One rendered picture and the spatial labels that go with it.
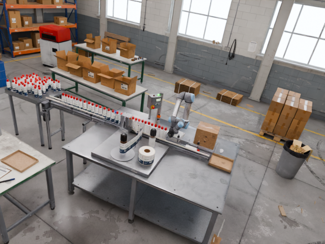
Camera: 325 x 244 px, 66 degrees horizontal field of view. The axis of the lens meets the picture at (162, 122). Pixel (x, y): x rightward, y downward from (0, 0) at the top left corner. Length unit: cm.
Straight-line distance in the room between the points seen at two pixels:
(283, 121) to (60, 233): 489
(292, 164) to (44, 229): 403
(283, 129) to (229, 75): 303
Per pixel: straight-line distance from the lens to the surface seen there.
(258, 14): 814
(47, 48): 858
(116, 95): 500
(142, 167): 304
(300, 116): 612
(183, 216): 349
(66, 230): 358
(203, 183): 309
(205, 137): 358
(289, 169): 509
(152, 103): 340
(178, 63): 916
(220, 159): 354
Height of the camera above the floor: 284
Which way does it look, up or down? 29 degrees down
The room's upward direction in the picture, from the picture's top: 9 degrees clockwise
